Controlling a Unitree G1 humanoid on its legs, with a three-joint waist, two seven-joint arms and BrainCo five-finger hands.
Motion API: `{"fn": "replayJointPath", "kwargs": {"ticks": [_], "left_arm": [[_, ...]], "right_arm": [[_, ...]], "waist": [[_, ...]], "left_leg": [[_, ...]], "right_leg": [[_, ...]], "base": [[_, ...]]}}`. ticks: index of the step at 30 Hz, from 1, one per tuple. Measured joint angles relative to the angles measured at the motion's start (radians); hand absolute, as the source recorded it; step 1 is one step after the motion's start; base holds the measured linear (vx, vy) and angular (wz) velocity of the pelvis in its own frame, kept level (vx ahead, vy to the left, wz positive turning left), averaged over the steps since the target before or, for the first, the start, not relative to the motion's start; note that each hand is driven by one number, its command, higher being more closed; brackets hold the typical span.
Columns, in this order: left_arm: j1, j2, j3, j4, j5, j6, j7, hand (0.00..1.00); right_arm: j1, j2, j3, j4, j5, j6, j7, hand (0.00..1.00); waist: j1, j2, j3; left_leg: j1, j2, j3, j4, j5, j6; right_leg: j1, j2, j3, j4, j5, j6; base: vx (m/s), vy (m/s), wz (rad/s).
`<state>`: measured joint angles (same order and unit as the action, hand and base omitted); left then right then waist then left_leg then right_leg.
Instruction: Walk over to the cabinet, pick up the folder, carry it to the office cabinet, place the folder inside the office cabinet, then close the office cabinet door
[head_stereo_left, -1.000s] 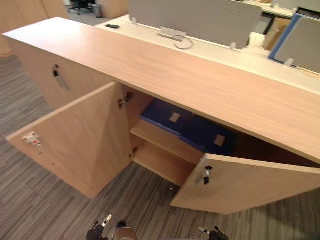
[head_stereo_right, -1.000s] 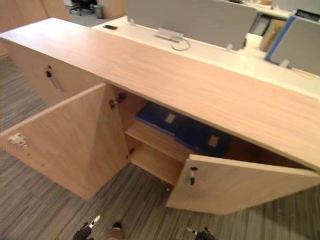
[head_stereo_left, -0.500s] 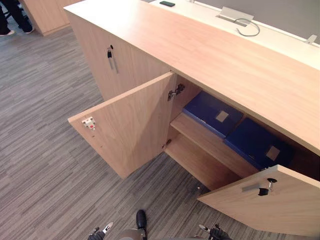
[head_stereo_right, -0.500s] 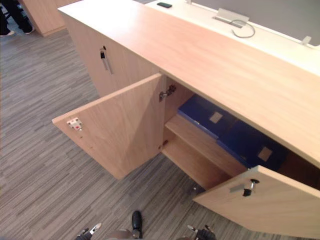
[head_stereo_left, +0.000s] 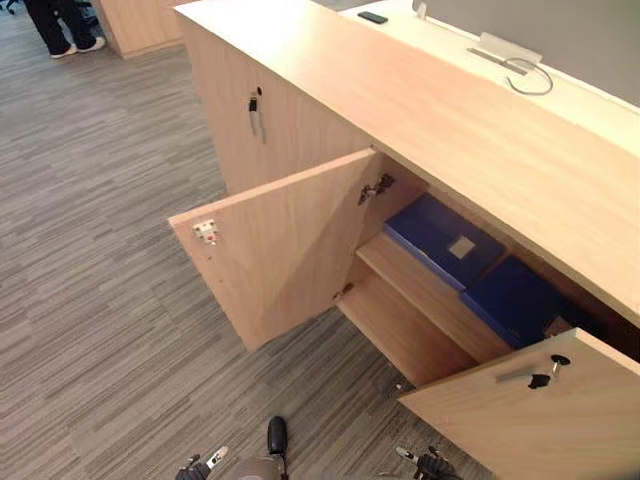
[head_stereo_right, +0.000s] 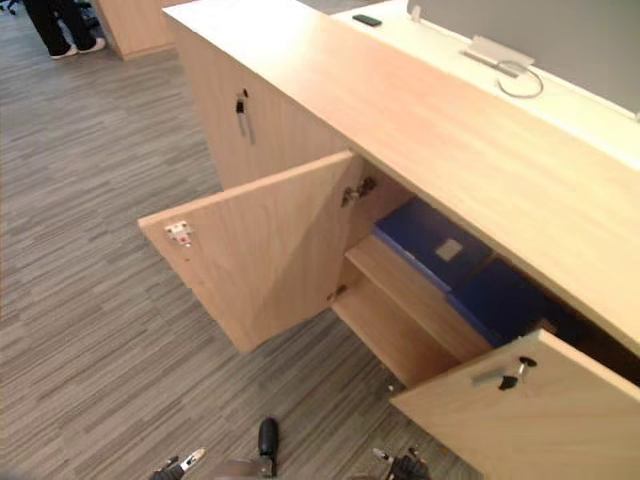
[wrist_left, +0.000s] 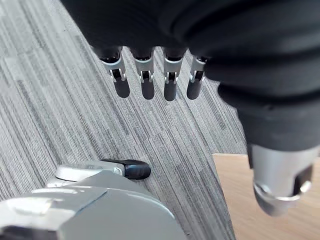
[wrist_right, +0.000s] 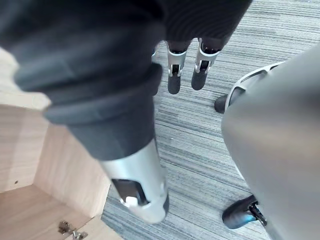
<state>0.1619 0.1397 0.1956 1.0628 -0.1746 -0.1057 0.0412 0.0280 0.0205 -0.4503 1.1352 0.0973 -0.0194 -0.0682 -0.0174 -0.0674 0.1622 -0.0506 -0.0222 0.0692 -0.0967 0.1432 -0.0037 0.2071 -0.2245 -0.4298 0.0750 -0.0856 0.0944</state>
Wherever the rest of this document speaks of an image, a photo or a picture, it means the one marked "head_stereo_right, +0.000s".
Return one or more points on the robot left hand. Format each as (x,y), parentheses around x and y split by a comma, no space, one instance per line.
(172,467)

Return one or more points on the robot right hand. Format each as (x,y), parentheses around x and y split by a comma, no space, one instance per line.
(407,467)

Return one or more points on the wood cabinet shelf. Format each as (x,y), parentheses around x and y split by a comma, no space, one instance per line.
(400,290)

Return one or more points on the small metal door hinge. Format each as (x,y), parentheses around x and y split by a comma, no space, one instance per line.
(337,293)

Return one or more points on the plain blue folder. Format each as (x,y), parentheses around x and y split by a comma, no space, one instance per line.
(500,300)

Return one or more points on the blue folder with grey label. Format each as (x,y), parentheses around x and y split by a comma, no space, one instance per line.
(415,235)

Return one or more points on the white door latch plate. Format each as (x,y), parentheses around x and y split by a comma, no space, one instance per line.
(178,234)

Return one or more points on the wood cabinet door with latch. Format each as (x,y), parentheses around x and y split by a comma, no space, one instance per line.
(260,250)

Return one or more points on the large metal door hinge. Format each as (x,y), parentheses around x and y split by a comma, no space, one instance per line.
(357,191)

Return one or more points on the long light wood cabinet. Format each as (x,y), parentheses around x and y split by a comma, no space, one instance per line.
(400,125)

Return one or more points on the small light wood cabinet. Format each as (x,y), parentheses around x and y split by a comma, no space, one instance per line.
(135,25)

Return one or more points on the black phone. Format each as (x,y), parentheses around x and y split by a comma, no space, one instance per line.
(365,20)

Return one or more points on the person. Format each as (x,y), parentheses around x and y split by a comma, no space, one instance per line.
(52,25)

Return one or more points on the white partition clip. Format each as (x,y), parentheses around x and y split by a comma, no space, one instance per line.
(416,7)

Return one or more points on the grey desk partition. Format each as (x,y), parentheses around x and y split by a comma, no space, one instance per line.
(575,30)

